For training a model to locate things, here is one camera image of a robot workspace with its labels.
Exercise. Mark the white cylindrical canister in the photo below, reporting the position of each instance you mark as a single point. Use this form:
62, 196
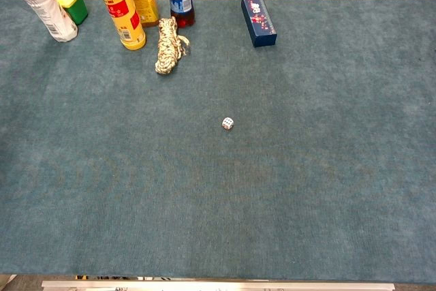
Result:
41, 3

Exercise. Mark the small white die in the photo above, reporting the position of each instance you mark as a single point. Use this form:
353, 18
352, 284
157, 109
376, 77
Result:
227, 123

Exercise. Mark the dark blue rectangular box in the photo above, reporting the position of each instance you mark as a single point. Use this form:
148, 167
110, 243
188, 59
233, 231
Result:
258, 20

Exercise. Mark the yellow bottle with red label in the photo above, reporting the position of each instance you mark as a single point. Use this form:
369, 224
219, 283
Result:
120, 8

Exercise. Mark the teal felt table cloth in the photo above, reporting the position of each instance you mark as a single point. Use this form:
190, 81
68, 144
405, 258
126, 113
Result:
218, 154

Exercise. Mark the green box with yellow lid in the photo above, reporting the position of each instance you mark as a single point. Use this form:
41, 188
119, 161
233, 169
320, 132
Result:
71, 2

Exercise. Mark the aluminium frame rail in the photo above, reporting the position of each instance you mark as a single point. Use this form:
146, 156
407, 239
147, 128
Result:
218, 286

